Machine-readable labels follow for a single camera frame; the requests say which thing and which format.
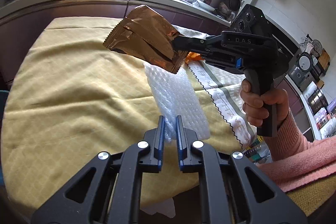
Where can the bubble wrap sheet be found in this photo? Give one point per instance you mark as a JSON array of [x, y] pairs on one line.
[[174, 96]]

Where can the pink sleeved right forearm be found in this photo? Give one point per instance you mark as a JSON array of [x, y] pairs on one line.
[[296, 161]]

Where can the person's right hand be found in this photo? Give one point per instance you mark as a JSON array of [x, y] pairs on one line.
[[254, 105]]

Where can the white dish on counter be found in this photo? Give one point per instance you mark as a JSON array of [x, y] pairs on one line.
[[205, 6]]

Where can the yellow patterned tablecloth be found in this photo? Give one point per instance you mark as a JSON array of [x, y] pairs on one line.
[[73, 98]]

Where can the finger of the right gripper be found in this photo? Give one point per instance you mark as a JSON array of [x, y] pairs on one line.
[[183, 55], [197, 45]]

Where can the brown base cabinets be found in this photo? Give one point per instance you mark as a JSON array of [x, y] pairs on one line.
[[20, 29]]

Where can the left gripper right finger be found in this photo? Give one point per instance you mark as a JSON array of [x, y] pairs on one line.
[[232, 189]]

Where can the copper foil snack wrapper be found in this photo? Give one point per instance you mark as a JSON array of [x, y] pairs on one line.
[[147, 35]]

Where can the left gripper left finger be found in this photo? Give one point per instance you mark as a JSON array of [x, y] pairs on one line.
[[108, 188]]

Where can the orange peel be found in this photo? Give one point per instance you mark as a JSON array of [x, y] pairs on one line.
[[192, 56]]

